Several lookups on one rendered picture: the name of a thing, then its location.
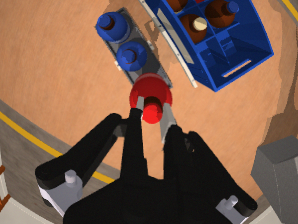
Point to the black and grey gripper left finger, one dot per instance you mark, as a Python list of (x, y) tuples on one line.
[(60, 179)]

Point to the red labeled bottle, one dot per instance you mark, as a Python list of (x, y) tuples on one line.
[(155, 91)]

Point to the black flat tray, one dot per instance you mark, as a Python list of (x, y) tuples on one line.
[(151, 63)]

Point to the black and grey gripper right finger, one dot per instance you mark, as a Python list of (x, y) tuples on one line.
[(215, 181)]

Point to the brown bottle with cream cap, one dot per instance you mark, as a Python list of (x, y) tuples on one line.
[(194, 27), (177, 5)]

